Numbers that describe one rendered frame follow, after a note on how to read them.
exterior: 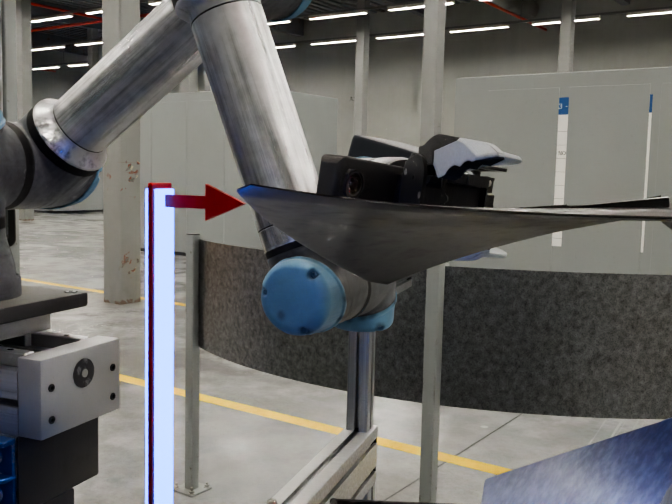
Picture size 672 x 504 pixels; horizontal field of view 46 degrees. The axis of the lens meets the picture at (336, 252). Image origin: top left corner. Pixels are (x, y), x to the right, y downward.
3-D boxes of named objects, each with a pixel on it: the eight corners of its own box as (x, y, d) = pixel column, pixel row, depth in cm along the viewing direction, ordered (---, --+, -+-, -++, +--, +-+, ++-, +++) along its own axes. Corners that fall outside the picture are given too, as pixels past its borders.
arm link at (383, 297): (303, 334, 86) (306, 233, 85) (343, 317, 96) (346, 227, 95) (370, 342, 83) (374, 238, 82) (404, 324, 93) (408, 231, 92)
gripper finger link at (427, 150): (473, 123, 65) (425, 153, 73) (457, 120, 65) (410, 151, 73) (472, 178, 64) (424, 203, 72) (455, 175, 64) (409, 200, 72)
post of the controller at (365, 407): (367, 433, 105) (371, 286, 103) (345, 430, 106) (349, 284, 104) (373, 426, 108) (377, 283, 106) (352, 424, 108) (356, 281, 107)
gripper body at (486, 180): (512, 165, 70) (450, 164, 82) (425, 150, 68) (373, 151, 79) (498, 250, 71) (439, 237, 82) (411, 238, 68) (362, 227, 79)
